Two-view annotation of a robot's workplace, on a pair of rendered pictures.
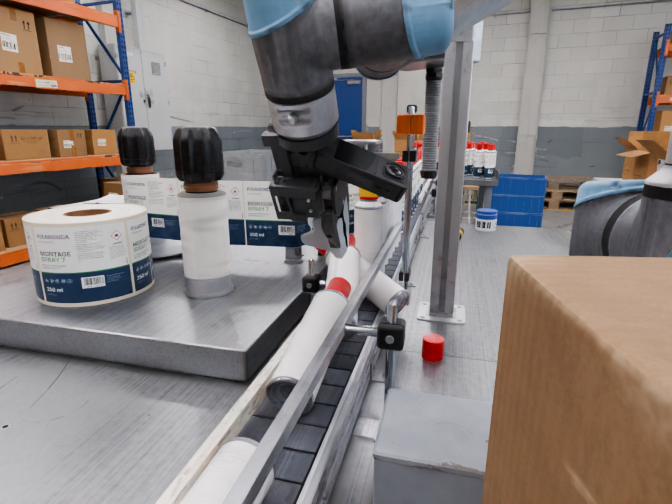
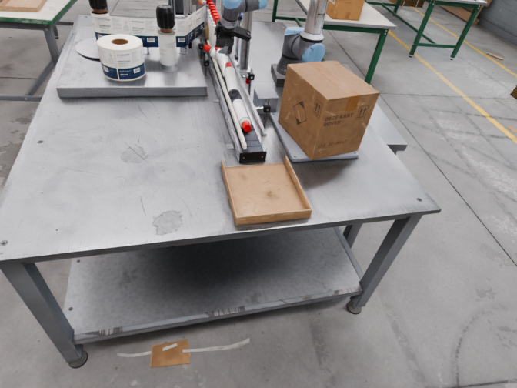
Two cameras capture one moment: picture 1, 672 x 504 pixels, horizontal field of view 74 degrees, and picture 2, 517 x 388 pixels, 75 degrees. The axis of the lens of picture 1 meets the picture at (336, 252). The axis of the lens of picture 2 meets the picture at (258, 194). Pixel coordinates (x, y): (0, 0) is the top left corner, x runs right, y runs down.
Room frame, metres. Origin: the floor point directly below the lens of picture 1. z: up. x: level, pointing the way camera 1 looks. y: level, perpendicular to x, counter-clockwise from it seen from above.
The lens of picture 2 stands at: (-0.92, 0.72, 1.66)
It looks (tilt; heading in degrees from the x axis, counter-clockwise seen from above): 43 degrees down; 326
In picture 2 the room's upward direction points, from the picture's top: 9 degrees clockwise
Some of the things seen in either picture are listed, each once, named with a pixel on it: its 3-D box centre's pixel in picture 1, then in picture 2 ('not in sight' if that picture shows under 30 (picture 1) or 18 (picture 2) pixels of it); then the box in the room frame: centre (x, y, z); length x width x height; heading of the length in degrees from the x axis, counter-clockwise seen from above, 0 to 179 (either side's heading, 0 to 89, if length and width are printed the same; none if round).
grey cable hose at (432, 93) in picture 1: (431, 125); not in sight; (0.92, -0.19, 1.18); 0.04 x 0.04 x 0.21
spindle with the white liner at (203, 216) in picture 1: (203, 212); (167, 38); (0.79, 0.24, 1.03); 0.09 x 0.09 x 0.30
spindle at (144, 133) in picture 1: (141, 186); (101, 18); (1.11, 0.48, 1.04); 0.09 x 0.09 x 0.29
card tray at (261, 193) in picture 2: not in sight; (263, 187); (-0.17, 0.20, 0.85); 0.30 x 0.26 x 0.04; 165
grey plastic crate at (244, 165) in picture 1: (256, 168); not in sight; (3.12, 0.55, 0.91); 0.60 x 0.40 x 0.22; 163
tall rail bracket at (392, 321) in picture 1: (371, 365); (245, 85); (0.45, -0.04, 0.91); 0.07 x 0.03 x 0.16; 75
